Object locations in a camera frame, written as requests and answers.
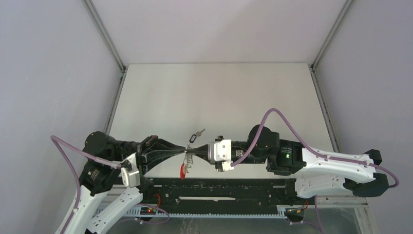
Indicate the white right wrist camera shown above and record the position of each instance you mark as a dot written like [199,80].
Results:
[220,155]

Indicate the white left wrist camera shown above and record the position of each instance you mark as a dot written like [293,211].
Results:
[130,174]

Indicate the black key tag with key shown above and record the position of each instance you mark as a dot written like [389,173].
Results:
[196,135]

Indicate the red-handled metal key holder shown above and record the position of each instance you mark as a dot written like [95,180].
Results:
[187,163]

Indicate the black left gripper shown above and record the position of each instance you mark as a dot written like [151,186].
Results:
[149,158]

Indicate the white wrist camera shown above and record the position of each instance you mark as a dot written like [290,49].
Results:
[130,174]
[220,155]

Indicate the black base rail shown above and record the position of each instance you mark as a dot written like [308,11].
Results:
[229,196]

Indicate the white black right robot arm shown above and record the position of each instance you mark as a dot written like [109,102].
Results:
[314,172]

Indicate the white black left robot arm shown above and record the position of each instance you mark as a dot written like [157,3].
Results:
[109,179]

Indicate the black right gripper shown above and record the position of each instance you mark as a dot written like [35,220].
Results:
[201,152]

